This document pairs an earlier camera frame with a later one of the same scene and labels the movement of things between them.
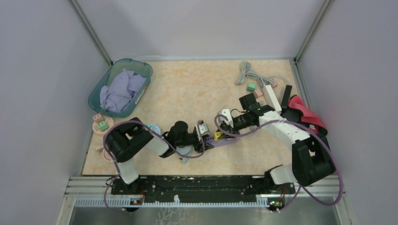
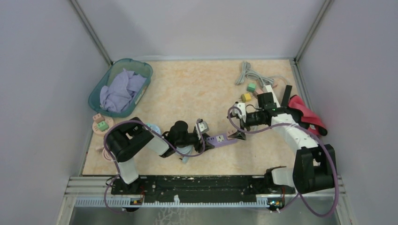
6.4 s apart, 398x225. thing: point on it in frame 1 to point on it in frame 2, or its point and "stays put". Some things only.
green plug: x=251 y=87 stays put
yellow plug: x=217 y=135 to x=246 y=97
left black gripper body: x=193 y=140 stays put
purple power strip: x=210 y=139 stays put
